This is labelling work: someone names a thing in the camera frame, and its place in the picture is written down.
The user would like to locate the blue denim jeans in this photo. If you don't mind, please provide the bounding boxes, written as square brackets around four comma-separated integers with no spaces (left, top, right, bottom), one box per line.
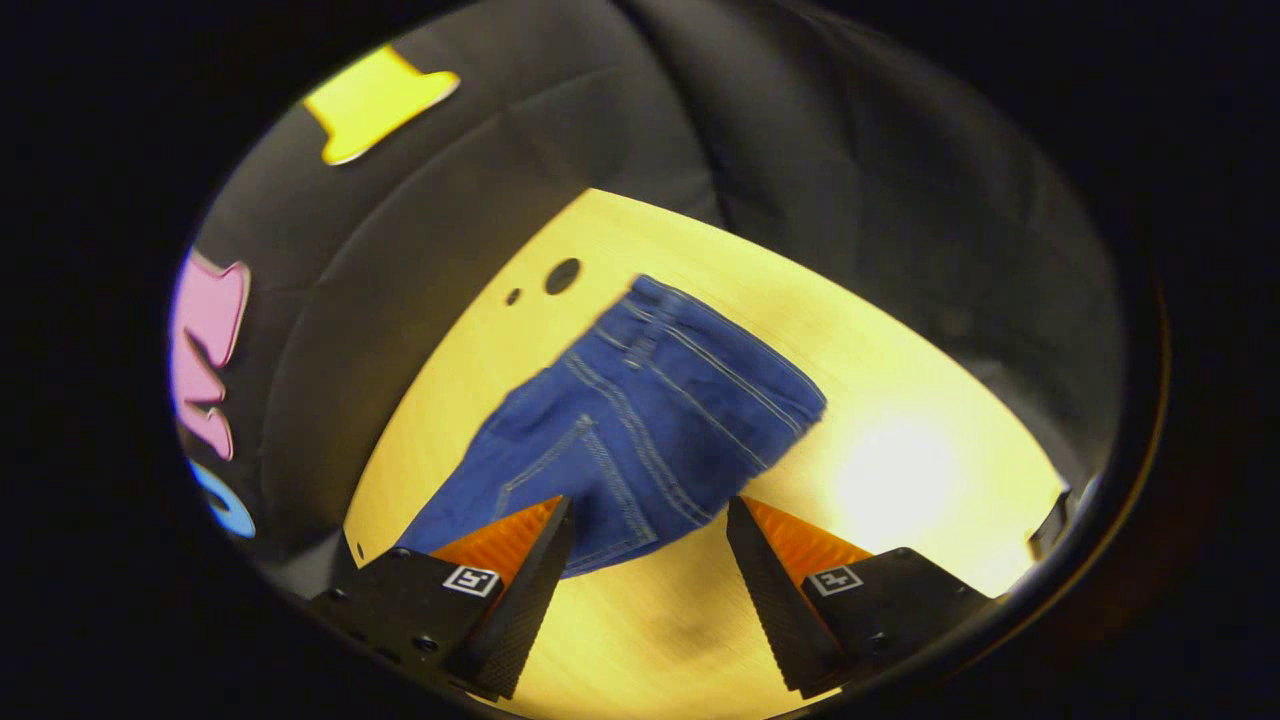
[395,274,829,581]

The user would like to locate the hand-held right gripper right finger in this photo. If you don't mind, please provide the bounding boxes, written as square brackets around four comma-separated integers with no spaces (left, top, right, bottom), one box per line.
[725,495,999,701]

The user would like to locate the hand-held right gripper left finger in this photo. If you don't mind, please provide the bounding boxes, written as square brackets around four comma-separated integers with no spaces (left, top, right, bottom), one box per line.
[305,493,578,702]

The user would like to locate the black backdrop cloth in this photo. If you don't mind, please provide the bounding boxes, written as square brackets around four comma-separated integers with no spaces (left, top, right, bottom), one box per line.
[165,0,1126,601]

